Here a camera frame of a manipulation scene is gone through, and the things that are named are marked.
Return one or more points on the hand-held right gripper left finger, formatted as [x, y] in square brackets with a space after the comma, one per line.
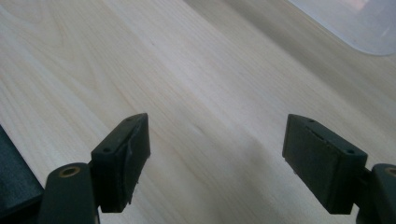
[120, 165]

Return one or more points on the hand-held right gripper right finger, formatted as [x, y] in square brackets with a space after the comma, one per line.
[323, 168]

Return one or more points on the dark flat panel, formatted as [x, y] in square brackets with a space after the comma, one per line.
[15, 183]

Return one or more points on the translucent plastic container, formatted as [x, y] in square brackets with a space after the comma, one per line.
[358, 23]

